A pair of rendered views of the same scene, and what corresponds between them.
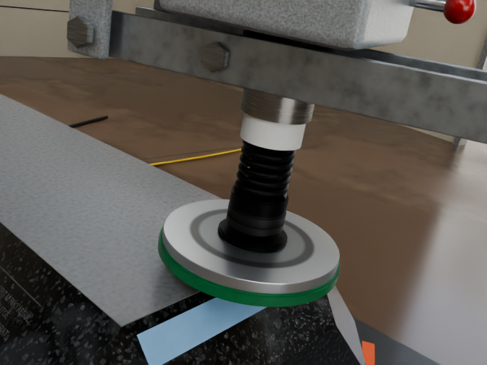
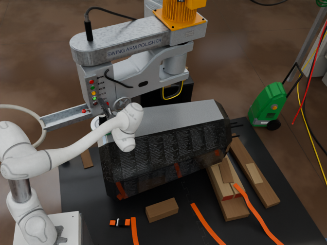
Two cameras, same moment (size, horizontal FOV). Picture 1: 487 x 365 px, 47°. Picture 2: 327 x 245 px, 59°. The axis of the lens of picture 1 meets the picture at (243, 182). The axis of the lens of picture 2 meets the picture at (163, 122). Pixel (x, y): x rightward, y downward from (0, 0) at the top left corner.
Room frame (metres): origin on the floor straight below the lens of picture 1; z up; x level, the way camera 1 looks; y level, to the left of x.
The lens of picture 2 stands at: (1.91, -1.03, 2.78)
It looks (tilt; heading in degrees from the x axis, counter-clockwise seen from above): 49 degrees down; 124
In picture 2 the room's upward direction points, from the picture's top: 5 degrees clockwise
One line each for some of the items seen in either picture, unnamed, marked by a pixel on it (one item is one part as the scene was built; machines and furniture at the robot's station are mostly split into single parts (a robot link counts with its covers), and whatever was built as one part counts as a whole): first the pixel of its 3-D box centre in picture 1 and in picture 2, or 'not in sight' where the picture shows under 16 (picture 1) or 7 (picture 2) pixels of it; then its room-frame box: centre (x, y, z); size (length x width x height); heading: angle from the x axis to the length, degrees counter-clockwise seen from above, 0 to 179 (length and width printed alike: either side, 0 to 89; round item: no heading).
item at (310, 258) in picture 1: (251, 240); (103, 124); (0.60, -0.02, 0.90); 0.21 x 0.21 x 0.01
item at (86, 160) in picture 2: not in sight; (86, 158); (0.21, -0.03, 0.02); 0.25 x 0.10 x 0.01; 151
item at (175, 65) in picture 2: not in sight; (174, 58); (0.86, 0.59, 1.37); 0.19 x 0.19 x 0.20
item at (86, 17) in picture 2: not in sight; (88, 27); (0.60, -0.02, 1.81); 0.04 x 0.04 x 0.17
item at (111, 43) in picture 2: not in sight; (139, 37); (0.74, 0.30, 1.64); 0.96 x 0.25 x 0.17; 67
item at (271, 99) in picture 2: not in sight; (272, 96); (1.50, 1.85, 0.43); 0.35 x 0.35 x 0.87; 40
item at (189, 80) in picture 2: not in sight; (158, 93); (0.39, 1.04, 0.37); 0.66 x 0.66 x 0.74; 55
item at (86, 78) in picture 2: not in sight; (92, 91); (0.68, -0.13, 1.40); 0.08 x 0.03 x 0.28; 67
